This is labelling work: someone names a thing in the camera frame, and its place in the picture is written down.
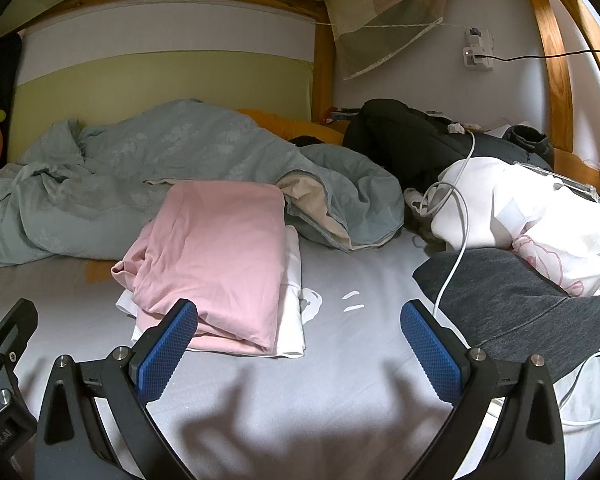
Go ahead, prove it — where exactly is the pink printed t-shirt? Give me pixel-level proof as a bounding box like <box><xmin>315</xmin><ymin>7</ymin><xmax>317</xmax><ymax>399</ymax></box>
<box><xmin>111</xmin><ymin>181</ymin><xmax>286</xmax><ymax>356</ymax></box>

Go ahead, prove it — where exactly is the black backpack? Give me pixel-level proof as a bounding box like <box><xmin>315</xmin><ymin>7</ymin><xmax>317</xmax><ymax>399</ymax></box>
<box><xmin>342</xmin><ymin>99</ymin><xmax>555</xmax><ymax>192</ymax></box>

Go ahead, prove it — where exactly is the grey-green duvet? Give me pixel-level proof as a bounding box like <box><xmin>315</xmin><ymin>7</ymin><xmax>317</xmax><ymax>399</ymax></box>
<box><xmin>0</xmin><ymin>100</ymin><xmax>404</xmax><ymax>268</ymax></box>

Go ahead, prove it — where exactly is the green white wall pad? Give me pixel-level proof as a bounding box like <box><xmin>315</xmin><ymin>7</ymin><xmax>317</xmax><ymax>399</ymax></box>
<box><xmin>8</xmin><ymin>0</ymin><xmax>315</xmax><ymax>160</ymax></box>

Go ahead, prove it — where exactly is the folded white garment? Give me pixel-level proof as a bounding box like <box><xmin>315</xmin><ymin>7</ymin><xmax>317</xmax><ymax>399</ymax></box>
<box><xmin>115</xmin><ymin>226</ymin><xmax>306</xmax><ymax>359</ymax></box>

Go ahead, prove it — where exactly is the white charging cable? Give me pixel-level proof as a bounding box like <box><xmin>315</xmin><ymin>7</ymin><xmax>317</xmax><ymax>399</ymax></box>
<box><xmin>417</xmin><ymin>121</ymin><xmax>481</xmax><ymax>319</ymax></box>

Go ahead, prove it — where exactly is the white clothes pile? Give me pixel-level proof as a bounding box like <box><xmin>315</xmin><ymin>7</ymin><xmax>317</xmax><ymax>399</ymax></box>
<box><xmin>404</xmin><ymin>157</ymin><xmax>600</xmax><ymax>297</ymax></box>

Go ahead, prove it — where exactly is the wooden bed frame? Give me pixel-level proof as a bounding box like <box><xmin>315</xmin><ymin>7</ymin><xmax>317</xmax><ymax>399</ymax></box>
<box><xmin>13</xmin><ymin>0</ymin><xmax>600</xmax><ymax>190</ymax></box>

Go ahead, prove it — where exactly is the dark grey garment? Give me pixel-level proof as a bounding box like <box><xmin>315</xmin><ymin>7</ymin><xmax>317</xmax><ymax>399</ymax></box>
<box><xmin>439</xmin><ymin>248</ymin><xmax>600</xmax><ymax>382</ymax></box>

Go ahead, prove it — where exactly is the white wall power socket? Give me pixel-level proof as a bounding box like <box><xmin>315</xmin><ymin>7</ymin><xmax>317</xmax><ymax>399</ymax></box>
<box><xmin>462</xmin><ymin>27</ymin><xmax>494</xmax><ymax>70</ymax></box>

